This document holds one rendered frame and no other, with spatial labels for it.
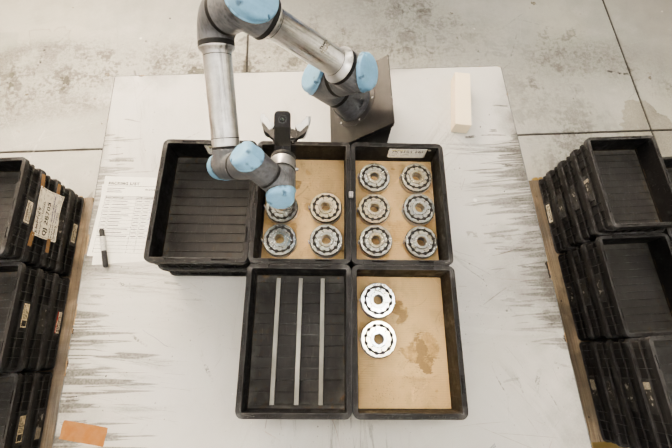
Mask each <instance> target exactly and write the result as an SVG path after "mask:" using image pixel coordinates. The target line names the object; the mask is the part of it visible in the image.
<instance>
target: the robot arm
mask: <svg viewBox="0 0 672 448"><path fill-rule="evenodd" d="M241 32H244V33H246V34H248V35H250V36H251V37H253V38H255V39H256V40H259V41H261V40H264V39H268V40H270V41H272V42H273V43H275V44H277V45H278V46H280V47H282V48H283V49H285V50H287V51H288V52H290V53H292V54H293V55H295V56H297V57H298V58H300V59H302V60H303V61H305V62H307V63H308V65H307V67H306V68H305V70H304V73H303V75H302V80H301V85H302V88H303V90H304V91H305V92H307V93H308V94H309V95H310V96H313V97H315V98H316V99H318V100H320V101H321V102H323V103H325V104H326V105H328V106H330V107H331V108H332V109H333V111H334V112H335V114H336V115H337V116H338V117H339V118H340V119H342V120H344V121H347V122H349V121H353V120H355V119H357V118H358V117H359V116H360V115H361V114H362V113H363V112H364V111H365V109H366V107H367V105H368V103H369V99H370V90H372V89H373V88H374V87H375V85H376V83H377V80H378V67H377V63H376V60H375V58H374V57H373V55H372V54H371V53H369V52H361V53H356V52H355V51H353V50H352V49H350V48H349V47H346V46H342V47H338V46H337V45H335V44H334V43H332V42H331V41H329V40H328V39H326V38H325V37H324V36H322V35H321V34H319V33H318V32H316V31H315V30H313V29H312V28H310V27H309V26H308V25H306V24H305V23H303V22H302V21H300V20H299V19H297V18H296V17H294V16H293V15H291V14H290V13H289V12H287V11H286V10H284V9H283V8H282V3H281V0H201V2H200V5H199V8H198V14H197V44H198V50H199V51H200V52H201V53H202V54H203V64H204V74H205V84H206V94H207V104H208V114H209V124H210V134H211V144H212V154H213V155H212V156H210V158H209V159H208V162H207V171H208V173H209V174H210V175H211V176H212V177H213V178H215V179H218V180H224V181H228V180H247V179H250V180H252V181H253V182H254V183H255V184H257V185H258V186H259V187H260V188H261V189H263V190H264V191H265V192H266V195H265V196H266V201H267V203H268V204H269V205H270V206H271V207H273V208H276V209H285V208H288V207H290V206H291V205H292V204H293V203H294V200H295V193H296V171H298V168H296V141H297V140H299V139H304V138H305V137H306V135H307V131H308V128H309V126H310V123H311V116H306V118H305V119H304V120H302V122H301V123H300V124H297V125H296V126H295V130H294V129H291V114H290V112H289V111H276V112H275V114H274V123H273V122H270V121H269V118H267V117H266V115H265V114H263V113H261V115H260V121H261V125H262V127H263V132H264V135H265V136H266V137H269V138H270V139H271V140H273V141H272V155H271V158H270V157H269V156H268V155H267V154H265V153H264V152H263V150H262V149H261V148H260V147H258V146H256V145H255V144H253V143H252V142H250V141H244V142H242V143H241V144H240V138H239V127H238V116H237V105H236V94H235V83H234V72H233V62H232V52H233V51H234V50H235V37H236V34H239V33H241Z"/></svg>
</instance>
